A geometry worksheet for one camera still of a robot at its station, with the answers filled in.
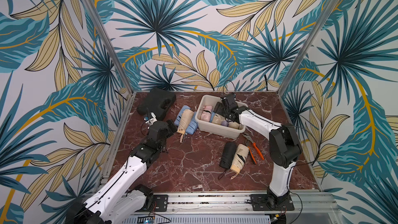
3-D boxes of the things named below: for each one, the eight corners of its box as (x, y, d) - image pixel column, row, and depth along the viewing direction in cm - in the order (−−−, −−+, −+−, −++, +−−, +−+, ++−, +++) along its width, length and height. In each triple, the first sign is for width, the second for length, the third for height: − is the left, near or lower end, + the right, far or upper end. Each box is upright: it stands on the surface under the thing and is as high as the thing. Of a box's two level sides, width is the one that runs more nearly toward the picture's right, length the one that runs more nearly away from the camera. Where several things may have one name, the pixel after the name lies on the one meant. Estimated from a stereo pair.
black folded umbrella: (215, 177, 83) (215, 175, 80) (225, 141, 96) (226, 139, 94) (227, 182, 82) (228, 180, 79) (236, 145, 95) (237, 142, 92)
